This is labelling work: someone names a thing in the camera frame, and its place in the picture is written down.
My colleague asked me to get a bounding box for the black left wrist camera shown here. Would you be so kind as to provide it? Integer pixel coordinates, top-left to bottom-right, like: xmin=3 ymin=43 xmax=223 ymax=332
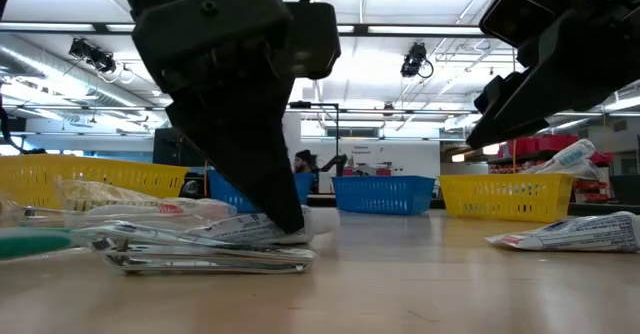
xmin=282 ymin=1 xmax=343 ymax=81

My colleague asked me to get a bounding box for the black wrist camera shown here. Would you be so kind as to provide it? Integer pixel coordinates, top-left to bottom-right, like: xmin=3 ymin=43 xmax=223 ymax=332
xmin=282 ymin=1 xmax=343 ymax=81
xmin=478 ymin=0 xmax=557 ymax=49

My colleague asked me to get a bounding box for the red storage bin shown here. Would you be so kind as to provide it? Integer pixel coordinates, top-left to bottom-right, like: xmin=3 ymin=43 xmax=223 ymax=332
xmin=497 ymin=132 xmax=615 ymax=176

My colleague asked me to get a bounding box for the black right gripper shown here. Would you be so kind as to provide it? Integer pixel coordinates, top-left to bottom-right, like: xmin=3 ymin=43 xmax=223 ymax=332
xmin=464 ymin=0 xmax=640 ymax=151

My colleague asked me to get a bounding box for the yellow plastic basket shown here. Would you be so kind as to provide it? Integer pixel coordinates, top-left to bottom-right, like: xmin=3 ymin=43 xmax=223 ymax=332
xmin=0 ymin=153 xmax=190 ymax=211
xmin=438 ymin=172 xmax=575 ymax=224

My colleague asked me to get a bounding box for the person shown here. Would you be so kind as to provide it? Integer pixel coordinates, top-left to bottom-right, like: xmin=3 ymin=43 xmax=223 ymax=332
xmin=291 ymin=148 xmax=321 ymax=195

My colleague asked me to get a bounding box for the white toothpaste tube red band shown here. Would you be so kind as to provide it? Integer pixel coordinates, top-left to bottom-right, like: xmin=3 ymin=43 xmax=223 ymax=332
xmin=483 ymin=210 xmax=640 ymax=254

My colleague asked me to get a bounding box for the red white toothbrush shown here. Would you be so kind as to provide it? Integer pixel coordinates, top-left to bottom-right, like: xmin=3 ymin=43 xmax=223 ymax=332
xmin=54 ymin=179 xmax=239 ymax=223

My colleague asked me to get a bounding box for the black ceiling camera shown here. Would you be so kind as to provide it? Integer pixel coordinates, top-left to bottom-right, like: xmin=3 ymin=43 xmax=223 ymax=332
xmin=399 ymin=41 xmax=435 ymax=80
xmin=67 ymin=36 xmax=118 ymax=75

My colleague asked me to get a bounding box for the green white toothbrush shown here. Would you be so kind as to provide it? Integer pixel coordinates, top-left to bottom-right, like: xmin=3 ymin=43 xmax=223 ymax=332
xmin=0 ymin=221 xmax=211 ymax=263

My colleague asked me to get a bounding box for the black thin stand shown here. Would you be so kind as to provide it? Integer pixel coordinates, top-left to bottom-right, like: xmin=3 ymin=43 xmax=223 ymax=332
xmin=288 ymin=100 xmax=342 ymax=175

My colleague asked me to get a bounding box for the blue plastic basket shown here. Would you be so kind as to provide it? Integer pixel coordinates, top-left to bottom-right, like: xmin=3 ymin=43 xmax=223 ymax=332
xmin=206 ymin=168 xmax=317 ymax=215
xmin=331 ymin=174 xmax=437 ymax=217

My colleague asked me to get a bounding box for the blue white toothbrush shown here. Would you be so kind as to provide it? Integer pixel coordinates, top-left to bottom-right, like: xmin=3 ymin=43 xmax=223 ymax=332
xmin=519 ymin=137 xmax=599 ymax=176
xmin=549 ymin=159 xmax=610 ymax=182

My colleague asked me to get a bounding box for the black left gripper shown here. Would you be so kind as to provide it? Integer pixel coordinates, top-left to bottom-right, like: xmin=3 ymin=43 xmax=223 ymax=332
xmin=131 ymin=0 xmax=307 ymax=236

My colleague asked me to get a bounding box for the black overhead frame beam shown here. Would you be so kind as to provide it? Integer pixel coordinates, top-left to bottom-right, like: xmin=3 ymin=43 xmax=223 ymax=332
xmin=0 ymin=20 xmax=501 ymax=39

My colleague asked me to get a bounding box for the black monitor screen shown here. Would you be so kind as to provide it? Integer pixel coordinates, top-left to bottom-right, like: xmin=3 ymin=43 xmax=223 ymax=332
xmin=151 ymin=126 xmax=207 ymax=169

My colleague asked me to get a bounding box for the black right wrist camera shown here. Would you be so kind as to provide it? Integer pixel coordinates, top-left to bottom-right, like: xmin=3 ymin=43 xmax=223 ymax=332
xmin=478 ymin=0 xmax=557 ymax=49

